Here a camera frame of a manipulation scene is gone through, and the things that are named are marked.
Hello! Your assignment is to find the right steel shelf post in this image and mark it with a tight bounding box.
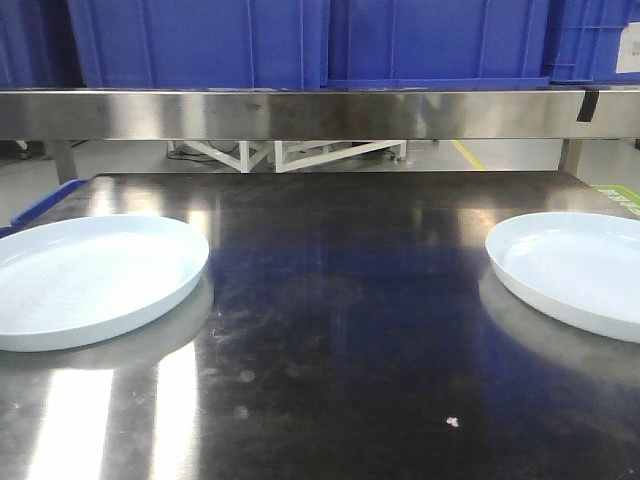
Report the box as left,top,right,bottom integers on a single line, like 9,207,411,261
558,139,584,176

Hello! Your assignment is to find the large blue plastic crate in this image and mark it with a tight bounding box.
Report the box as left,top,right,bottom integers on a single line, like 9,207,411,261
68,1,549,90

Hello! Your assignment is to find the steel shelf post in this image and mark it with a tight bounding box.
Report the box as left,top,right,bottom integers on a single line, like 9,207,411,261
558,139,584,176
44,140,78,185

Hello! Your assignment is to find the white metal frame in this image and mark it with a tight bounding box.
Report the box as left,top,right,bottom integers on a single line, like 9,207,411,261
167,140,408,173

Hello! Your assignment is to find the left steel shelf post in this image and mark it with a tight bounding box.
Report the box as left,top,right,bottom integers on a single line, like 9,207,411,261
44,140,78,185

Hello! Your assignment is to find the white label on crate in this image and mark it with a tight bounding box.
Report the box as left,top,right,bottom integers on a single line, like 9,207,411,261
616,22,640,74

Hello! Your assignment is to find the left blue plastic crate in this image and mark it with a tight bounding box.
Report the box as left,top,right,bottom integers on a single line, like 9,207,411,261
1,0,83,90

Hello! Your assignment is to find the right blue plastic crate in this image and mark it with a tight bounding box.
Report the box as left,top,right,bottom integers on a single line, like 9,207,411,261
542,0,639,85

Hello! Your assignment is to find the light blue plate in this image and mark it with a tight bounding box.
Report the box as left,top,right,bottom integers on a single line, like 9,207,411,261
485,212,639,343
1,214,210,352

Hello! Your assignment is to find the stainless steel shelf rail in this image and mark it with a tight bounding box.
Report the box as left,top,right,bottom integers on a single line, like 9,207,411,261
1,86,639,141

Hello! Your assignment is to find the black tape strip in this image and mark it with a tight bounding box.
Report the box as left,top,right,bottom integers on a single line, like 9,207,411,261
576,89,600,123

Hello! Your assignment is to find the blue table edge guard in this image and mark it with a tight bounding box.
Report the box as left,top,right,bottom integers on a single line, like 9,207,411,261
1,179,87,238

